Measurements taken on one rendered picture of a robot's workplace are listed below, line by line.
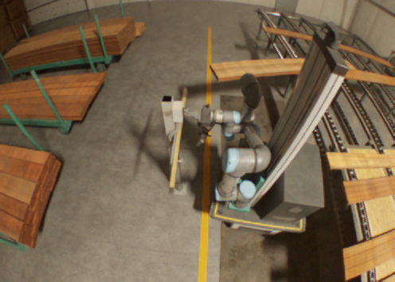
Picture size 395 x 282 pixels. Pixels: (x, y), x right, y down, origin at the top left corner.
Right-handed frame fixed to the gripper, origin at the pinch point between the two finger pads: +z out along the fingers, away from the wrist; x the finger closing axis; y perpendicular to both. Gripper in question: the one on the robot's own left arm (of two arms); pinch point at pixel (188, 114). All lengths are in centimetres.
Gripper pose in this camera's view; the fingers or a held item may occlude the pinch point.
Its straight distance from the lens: 119.9
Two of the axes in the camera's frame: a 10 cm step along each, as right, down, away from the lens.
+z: -10.0, -0.5, 0.2
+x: -0.6, 8.9, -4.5
